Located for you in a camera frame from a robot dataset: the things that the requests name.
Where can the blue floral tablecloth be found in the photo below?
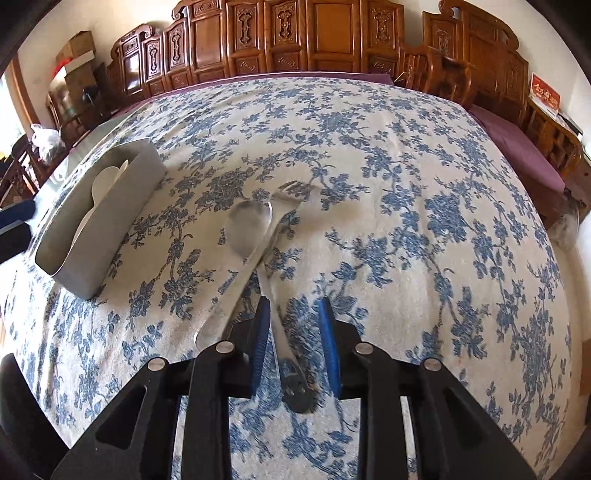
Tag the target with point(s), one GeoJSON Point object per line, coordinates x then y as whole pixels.
{"type": "Point", "coordinates": [392, 286]}

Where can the white plastic spoon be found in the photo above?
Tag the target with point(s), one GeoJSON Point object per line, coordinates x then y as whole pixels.
{"type": "Point", "coordinates": [104, 184]}

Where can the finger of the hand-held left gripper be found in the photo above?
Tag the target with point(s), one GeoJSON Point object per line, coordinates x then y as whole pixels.
{"type": "Point", "coordinates": [16, 213]}
{"type": "Point", "coordinates": [13, 242]}

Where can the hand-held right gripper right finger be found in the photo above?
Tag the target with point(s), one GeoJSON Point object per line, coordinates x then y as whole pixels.
{"type": "Point", "coordinates": [329, 348]}

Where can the row of carved wooden chairs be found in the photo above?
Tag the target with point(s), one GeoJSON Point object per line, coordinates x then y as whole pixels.
{"type": "Point", "coordinates": [332, 37]}

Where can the red box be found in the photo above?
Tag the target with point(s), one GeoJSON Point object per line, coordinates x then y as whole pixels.
{"type": "Point", "coordinates": [545, 94]}

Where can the grey rectangular container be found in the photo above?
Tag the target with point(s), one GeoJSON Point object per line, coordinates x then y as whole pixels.
{"type": "Point", "coordinates": [97, 230]}

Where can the stack of cardboard boxes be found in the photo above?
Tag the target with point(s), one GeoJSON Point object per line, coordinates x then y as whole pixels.
{"type": "Point", "coordinates": [76, 64]}

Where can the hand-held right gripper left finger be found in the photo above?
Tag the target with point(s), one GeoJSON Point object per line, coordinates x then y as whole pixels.
{"type": "Point", "coordinates": [260, 344]}

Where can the dark wooden chair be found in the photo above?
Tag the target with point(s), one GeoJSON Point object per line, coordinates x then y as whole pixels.
{"type": "Point", "coordinates": [21, 170]}

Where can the large metal spoon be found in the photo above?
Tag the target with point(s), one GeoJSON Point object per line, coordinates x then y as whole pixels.
{"type": "Point", "coordinates": [249, 226]}

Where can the metal fork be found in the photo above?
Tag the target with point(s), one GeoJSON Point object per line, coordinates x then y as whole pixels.
{"type": "Point", "coordinates": [281, 323]}

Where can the white plastic bag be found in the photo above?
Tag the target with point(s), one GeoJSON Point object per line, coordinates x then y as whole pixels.
{"type": "Point", "coordinates": [46, 143]}

